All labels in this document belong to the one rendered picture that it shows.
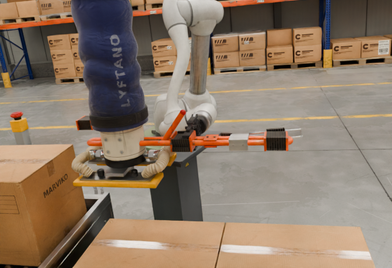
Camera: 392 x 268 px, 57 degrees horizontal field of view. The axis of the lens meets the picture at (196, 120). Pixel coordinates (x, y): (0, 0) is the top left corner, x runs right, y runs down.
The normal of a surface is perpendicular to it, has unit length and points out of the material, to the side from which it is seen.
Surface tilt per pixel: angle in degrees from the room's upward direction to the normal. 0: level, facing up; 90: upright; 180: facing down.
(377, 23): 90
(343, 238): 0
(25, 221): 90
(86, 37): 75
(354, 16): 90
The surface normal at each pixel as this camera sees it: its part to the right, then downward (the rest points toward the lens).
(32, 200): 0.98, -0.03
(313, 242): -0.10, -0.95
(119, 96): 0.36, -0.01
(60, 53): -0.17, 0.28
